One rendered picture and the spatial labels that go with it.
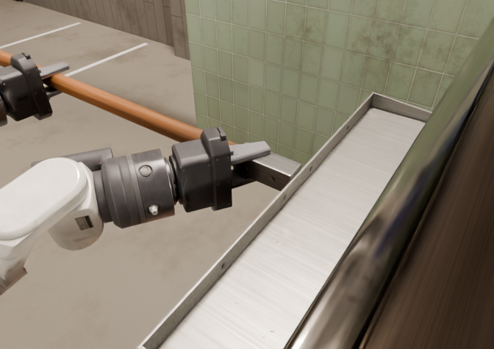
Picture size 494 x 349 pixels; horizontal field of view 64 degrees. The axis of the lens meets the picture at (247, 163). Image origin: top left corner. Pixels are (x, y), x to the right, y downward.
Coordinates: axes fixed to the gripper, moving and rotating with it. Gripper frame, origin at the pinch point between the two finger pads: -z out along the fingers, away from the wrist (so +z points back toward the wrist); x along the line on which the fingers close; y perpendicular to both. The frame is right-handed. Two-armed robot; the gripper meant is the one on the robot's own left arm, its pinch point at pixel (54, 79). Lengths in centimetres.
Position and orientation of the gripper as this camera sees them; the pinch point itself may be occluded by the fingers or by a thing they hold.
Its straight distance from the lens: 83.8
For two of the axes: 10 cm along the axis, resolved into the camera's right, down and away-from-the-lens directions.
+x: 0.0, 7.9, 6.1
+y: 7.5, 4.1, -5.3
